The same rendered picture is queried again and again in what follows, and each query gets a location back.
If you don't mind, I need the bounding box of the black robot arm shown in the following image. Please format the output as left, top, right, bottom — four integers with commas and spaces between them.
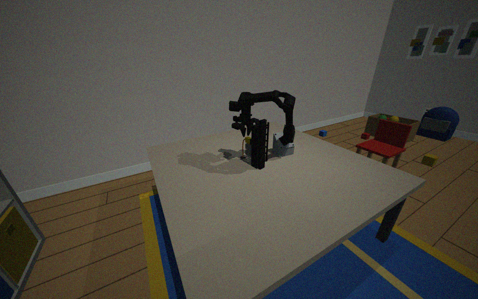
229, 90, 296, 146

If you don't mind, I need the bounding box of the yellow plug with cord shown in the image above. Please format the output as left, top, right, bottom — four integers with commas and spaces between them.
242, 137, 251, 157

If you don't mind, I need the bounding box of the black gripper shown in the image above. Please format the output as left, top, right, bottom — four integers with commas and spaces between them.
232, 113, 259, 137

